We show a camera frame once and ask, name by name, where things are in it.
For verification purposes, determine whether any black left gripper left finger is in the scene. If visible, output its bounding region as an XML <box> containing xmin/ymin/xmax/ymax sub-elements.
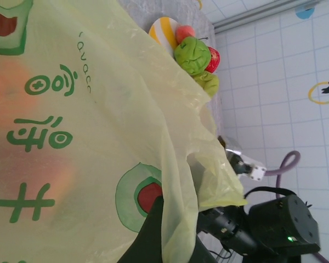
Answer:
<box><xmin>120</xmin><ymin>195</ymin><xmax>166</xmax><ymax>263</ymax></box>

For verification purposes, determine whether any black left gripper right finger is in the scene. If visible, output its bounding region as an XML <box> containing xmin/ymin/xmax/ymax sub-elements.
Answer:
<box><xmin>186</xmin><ymin>236</ymin><xmax>219</xmax><ymax>263</ymax></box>

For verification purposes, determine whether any yellow-green avocado print plastic bag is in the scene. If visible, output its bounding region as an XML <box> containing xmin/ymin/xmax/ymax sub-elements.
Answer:
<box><xmin>0</xmin><ymin>0</ymin><xmax>249</xmax><ymax>263</ymax></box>

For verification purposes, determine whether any small green plush fruit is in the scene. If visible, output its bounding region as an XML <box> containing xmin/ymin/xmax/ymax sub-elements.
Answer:
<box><xmin>194</xmin><ymin>71</ymin><xmax>220</xmax><ymax>99</ymax></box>

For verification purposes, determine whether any large green plush fruit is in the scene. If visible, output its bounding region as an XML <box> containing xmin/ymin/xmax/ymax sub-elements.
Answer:
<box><xmin>173</xmin><ymin>36</ymin><xmax>212</xmax><ymax>77</ymax></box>

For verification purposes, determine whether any small pink peach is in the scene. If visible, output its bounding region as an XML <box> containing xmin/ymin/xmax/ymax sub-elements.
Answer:
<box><xmin>175</xmin><ymin>24</ymin><xmax>196</xmax><ymax>44</ymax></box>

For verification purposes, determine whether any red apple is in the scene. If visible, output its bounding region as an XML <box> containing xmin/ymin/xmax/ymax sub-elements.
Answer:
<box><xmin>205</xmin><ymin>46</ymin><xmax>222</xmax><ymax>74</ymax></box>

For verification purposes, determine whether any blue circle fish decal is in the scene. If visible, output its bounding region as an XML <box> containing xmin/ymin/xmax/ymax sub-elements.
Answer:
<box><xmin>295</xmin><ymin>5</ymin><xmax>316</xmax><ymax>20</ymax></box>

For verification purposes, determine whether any yellow white striped plate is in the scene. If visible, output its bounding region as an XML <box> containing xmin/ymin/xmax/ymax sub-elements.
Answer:
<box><xmin>148</xmin><ymin>16</ymin><xmax>182</xmax><ymax>55</ymax></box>

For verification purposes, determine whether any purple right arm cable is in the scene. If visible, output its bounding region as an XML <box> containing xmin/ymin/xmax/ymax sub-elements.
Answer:
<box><xmin>264</xmin><ymin>150</ymin><xmax>329</xmax><ymax>263</ymax></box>

